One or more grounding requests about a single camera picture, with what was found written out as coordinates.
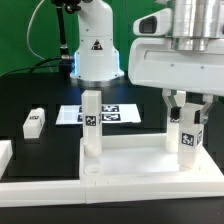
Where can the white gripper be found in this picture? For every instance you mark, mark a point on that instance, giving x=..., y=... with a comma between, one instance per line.
x=153, y=63

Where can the white desk top tray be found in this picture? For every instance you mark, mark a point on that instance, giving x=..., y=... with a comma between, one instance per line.
x=142, y=159

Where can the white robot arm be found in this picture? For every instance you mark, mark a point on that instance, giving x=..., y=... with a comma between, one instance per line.
x=180, y=47

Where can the white marker sheet with tags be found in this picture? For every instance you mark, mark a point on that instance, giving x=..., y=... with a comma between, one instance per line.
x=111, y=113

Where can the white L-shaped fence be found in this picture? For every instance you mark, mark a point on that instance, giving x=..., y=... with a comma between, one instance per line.
x=23, y=194

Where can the white block left edge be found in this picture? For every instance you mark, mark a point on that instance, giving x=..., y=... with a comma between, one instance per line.
x=5, y=155

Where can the black camera stand pole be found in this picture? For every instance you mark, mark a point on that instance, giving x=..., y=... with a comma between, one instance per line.
x=70, y=6

